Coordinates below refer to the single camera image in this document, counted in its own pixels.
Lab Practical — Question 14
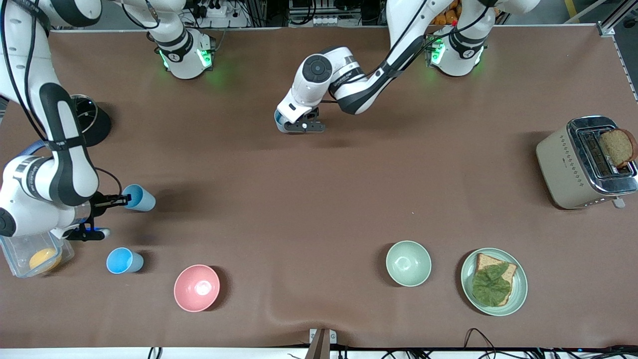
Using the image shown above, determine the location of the blue plastic cup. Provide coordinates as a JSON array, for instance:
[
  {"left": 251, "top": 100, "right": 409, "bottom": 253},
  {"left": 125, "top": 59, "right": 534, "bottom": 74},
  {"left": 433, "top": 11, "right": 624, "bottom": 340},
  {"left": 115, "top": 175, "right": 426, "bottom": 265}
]
[
  {"left": 106, "top": 247, "right": 145, "bottom": 274},
  {"left": 122, "top": 184, "right": 157, "bottom": 212}
]

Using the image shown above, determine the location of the yellow lemon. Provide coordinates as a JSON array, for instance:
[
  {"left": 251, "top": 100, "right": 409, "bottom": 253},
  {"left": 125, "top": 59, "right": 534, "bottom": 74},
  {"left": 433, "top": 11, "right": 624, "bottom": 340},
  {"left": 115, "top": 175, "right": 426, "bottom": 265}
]
[{"left": 28, "top": 248, "right": 61, "bottom": 273}]

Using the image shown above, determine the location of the clear plastic food container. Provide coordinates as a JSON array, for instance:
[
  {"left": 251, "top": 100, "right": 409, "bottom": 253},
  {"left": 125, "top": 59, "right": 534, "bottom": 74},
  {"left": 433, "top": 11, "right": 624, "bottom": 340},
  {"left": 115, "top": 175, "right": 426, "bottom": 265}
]
[{"left": 0, "top": 230, "right": 75, "bottom": 278}]

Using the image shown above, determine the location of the pink bowl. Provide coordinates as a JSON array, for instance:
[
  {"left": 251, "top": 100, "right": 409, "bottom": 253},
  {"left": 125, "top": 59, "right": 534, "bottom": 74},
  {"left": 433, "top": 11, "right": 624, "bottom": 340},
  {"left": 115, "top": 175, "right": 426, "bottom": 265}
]
[{"left": 173, "top": 264, "right": 221, "bottom": 313}]

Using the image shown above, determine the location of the white power strip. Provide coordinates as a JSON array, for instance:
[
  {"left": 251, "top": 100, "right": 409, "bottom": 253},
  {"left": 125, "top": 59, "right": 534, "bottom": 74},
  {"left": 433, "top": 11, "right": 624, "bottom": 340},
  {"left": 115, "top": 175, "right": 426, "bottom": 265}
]
[{"left": 192, "top": 0, "right": 236, "bottom": 19}]

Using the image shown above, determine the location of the bag of orange snacks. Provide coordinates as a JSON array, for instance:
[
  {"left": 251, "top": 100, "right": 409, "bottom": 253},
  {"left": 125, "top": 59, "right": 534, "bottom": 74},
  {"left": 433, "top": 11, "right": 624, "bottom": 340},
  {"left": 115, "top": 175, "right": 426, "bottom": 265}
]
[{"left": 431, "top": 0, "right": 462, "bottom": 26}]

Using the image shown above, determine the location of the green bowl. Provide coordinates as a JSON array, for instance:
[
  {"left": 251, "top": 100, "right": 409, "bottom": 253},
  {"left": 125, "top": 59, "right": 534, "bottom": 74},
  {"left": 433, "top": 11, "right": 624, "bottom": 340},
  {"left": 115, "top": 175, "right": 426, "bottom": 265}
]
[{"left": 385, "top": 240, "right": 432, "bottom": 288}]

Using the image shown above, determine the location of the green lettuce leaf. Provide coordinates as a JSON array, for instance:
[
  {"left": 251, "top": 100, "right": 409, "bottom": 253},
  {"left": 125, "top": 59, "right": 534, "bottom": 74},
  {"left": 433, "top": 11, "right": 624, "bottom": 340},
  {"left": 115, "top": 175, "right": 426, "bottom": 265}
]
[{"left": 472, "top": 263, "right": 512, "bottom": 307}]

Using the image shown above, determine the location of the brown bread slice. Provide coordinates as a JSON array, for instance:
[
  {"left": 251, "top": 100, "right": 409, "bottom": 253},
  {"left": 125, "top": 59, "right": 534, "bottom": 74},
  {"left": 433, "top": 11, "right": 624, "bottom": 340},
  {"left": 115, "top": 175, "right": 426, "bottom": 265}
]
[{"left": 474, "top": 253, "right": 518, "bottom": 307}]

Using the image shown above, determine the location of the beige metal toaster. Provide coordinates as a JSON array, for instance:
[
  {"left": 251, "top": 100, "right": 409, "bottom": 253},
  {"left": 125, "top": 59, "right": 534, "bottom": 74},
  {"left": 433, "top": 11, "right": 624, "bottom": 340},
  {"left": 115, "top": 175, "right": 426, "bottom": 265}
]
[{"left": 536, "top": 116, "right": 638, "bottom": 210}]

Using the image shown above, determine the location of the green plate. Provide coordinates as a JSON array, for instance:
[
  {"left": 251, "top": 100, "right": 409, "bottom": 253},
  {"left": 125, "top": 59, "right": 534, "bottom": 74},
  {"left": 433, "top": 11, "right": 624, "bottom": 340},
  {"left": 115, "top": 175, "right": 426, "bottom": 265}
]
[{"left": 460, "top": 248, "right": 528, "bottom": 317}]

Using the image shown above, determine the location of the brown toast slice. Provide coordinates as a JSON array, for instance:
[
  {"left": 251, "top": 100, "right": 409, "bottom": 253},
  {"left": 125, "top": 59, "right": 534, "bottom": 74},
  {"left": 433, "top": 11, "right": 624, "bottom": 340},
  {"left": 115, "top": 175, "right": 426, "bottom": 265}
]
[{"left": 598, "top": 128, "right": 638, "bottom": 168}]

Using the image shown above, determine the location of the black pot with blue handle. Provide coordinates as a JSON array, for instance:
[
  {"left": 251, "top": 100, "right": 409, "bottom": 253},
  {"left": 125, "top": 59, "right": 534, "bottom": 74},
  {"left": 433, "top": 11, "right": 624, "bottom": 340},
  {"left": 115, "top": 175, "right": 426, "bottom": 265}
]
[{"left": 20, "top": 94, "right": 112, "bottom": 156}]

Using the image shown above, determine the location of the metal table bracket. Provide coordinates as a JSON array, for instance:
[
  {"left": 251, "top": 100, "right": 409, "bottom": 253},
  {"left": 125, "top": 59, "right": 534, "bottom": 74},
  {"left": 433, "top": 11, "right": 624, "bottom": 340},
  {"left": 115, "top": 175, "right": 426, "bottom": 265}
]
[{"left": 305, "top": 328, "right": 337, "bottom": 359}]

